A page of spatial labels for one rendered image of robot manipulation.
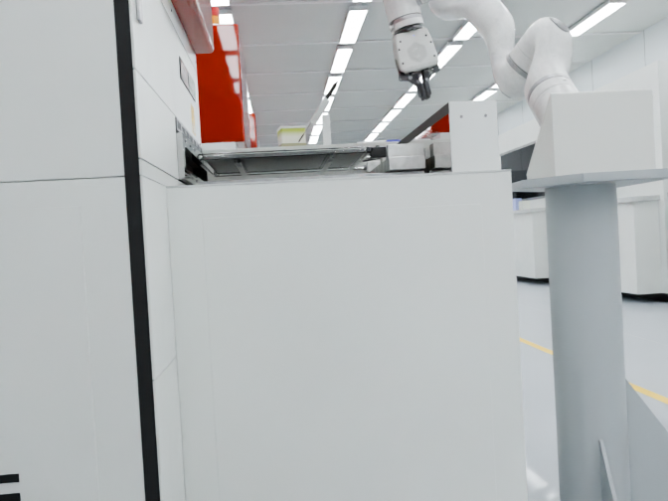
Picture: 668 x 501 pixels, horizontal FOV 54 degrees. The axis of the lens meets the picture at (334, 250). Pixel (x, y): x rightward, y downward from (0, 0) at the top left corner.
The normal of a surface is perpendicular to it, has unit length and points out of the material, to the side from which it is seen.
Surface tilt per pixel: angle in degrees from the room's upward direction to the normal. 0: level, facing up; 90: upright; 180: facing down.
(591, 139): 90
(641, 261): 90
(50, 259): 90
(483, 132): 90
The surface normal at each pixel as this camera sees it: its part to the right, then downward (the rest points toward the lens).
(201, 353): 0.08, 0.02
